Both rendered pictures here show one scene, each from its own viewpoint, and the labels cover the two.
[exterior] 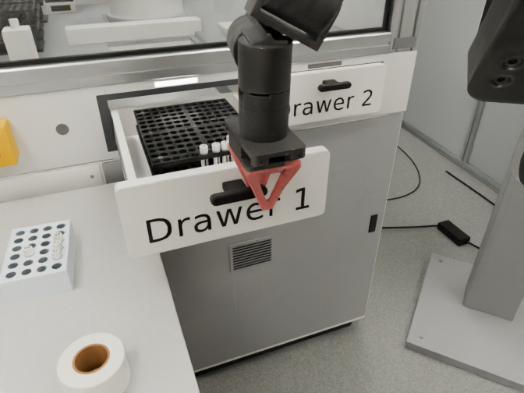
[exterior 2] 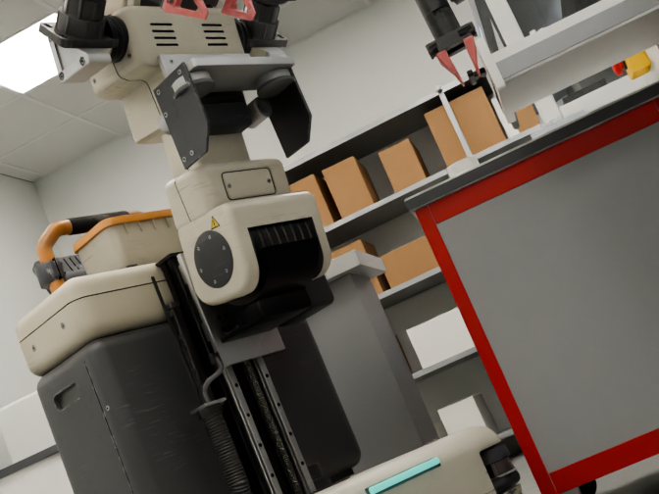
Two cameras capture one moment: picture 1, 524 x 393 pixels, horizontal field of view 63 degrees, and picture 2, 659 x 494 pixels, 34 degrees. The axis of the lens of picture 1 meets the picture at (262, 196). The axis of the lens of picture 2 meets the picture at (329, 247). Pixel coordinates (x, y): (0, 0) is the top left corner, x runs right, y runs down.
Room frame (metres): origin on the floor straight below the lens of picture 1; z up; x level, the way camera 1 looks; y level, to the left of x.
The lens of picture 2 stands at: (1.18, -1.96, 0.30)
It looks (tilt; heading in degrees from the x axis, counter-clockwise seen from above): 11 degrees up; 121
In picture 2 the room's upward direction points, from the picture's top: 23 degrees counter-clockwise
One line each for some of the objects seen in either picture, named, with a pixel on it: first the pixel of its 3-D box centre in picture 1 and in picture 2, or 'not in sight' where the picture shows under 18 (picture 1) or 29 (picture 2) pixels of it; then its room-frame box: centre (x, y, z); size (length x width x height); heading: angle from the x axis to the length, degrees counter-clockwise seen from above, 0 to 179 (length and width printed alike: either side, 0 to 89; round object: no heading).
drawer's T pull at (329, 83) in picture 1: (331, 84); not in sight; (0.88, -0.15, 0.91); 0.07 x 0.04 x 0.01; 111
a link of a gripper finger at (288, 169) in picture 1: (263, 171); (459, 61); (0.46, 0.00, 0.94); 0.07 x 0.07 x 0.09; 21
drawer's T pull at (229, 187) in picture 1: (235, 190); (477, 74); (0.47, 0.03, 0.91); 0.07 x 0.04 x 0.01; 111
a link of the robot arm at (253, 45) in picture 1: (263, 61); (434, 2); (0.47, 0.00, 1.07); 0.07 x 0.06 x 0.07; 11
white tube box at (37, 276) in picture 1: (40, 258); (561, 132); (0.48, 0.32, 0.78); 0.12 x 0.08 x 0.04; 18
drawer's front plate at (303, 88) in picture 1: (324, 95); not in sight; (0.90, -0.14, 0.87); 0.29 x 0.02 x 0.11; 111
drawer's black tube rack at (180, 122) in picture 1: (196, 143); not in sight; (0.68, 0.11, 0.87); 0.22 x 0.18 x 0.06; 21
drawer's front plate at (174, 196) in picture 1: (230, 200); (496, 82); (0.49, 0.04, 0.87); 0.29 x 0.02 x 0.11; 111
